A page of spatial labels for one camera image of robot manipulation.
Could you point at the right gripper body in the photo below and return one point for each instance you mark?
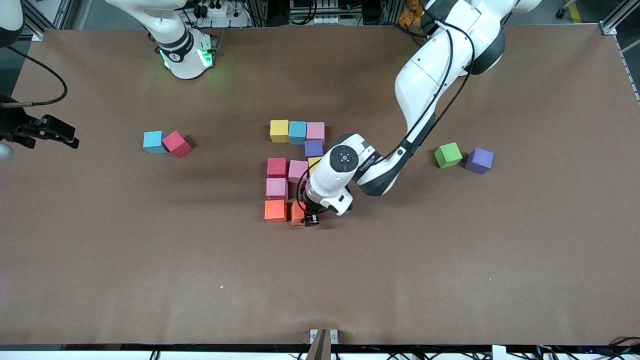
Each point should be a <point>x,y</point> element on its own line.
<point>15,123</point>

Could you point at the orange foam cube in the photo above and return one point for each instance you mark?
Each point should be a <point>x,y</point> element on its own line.
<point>275,210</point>
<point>296,214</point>

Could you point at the yellow foam cube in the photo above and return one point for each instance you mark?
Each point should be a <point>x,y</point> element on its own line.
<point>279,131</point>
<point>314,162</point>

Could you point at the pink foam cube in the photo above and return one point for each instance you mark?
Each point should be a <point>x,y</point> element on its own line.
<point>315,132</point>
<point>276,188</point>
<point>297,170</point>

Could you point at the purple foam cube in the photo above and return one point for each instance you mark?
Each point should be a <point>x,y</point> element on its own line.
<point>313,148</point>
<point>480,161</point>

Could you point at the red foam cube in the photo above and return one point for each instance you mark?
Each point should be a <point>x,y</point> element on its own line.
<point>176,144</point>
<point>276,167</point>

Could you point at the light blue foam cube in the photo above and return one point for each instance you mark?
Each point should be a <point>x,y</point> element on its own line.
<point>297,132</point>
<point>153,142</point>

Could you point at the green foam cube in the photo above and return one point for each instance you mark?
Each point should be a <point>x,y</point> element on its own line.
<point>448,155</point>

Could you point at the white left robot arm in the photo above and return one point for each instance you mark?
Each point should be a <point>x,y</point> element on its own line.
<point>430,75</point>

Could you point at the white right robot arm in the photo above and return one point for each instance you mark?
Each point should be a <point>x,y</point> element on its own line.
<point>175,45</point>

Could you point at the brown table cover sheet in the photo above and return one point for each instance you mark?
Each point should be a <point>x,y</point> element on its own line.
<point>320,275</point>

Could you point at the brown wooden bar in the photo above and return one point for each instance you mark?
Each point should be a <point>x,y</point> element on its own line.
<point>320,347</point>

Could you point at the white power strip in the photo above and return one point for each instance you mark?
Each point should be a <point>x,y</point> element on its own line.
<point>220,11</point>
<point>330,20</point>

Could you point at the pile of orange round objects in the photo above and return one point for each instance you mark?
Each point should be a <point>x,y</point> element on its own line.
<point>412,14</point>

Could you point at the silver aluminium frame bar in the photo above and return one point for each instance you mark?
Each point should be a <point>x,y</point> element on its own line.
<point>36,27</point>
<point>617,17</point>

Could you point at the white metal bracket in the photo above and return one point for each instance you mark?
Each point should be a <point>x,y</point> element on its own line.
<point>313,336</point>

